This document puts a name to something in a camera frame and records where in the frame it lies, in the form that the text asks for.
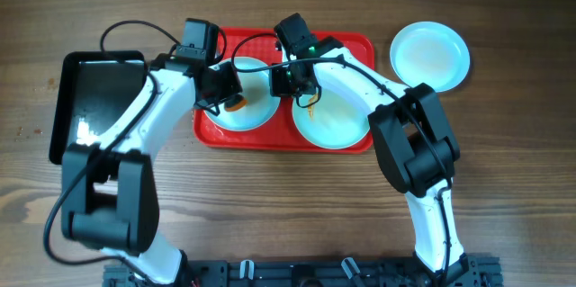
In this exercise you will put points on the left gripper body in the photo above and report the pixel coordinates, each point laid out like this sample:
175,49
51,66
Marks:
221,85

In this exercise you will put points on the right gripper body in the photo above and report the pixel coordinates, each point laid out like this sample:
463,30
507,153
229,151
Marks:
285,83

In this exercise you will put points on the orange and green sponge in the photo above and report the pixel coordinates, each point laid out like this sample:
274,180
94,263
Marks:
235,103

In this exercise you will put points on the pale blue plate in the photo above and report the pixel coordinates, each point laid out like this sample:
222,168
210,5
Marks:
331,122
260,107
430,53

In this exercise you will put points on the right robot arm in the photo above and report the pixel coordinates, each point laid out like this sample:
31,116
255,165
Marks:
414,144

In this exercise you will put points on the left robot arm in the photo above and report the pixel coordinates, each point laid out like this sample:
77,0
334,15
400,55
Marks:
109,198

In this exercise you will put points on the red plastic tray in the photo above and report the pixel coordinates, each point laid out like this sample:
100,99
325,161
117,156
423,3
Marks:
280,133

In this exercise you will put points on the black rectangular water tray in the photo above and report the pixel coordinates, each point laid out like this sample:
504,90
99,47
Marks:
94,92

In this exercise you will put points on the black mounting rail base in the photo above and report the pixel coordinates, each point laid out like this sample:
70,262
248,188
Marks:
475,271

